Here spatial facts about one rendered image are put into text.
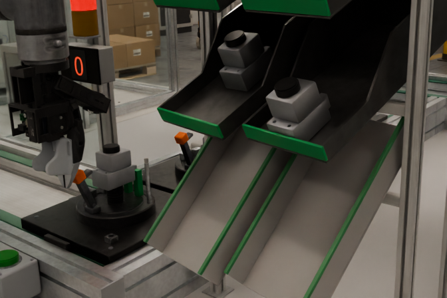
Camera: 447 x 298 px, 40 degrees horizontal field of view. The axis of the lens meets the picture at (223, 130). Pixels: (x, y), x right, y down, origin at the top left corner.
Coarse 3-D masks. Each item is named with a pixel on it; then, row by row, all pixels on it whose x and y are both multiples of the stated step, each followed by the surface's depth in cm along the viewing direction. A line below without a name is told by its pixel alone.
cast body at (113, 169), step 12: (108, 144) 108; (96, 156) 107; (108, 156) 105; (120, 156) 107; (96, 168) 108; (108, 168) 106; (120, 168) 107; (132, 168) 109; (96, 180) 107; (108, 180) 105; (120, 180) 108; (132, 180) 110
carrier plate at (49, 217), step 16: (160, 192) 119; (48, 208) 113; (64, 208) 113; (160, 208) 112; (32, 224) 107; (48, 224) 107; (64, 224) 106; (80, 224) 106; (144, 224) 106; (64, 240) 102; (80, 240) 100; (96, 240) 100; (128, 240) 100; (96, 256) 97; (112, 256) 95
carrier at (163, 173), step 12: (192, 144) 142; (180, 156) 130; (156, 168) 132; (168, 168) 132; (180, 168) 126; (144, 180) 125; (156, 180) 125; (168, 180) 125; (180, 180) 125; (168, 192) 121
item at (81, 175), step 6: (78, 174) 102; (84, 174) 103; (78, 180) 102; (84, 180) 103; (78, 186) 103; (84, 186) 103; (84, 192) 104; (90, 192) 105; (84, 198) 105; (90, 198) 105; (90, 204) 105
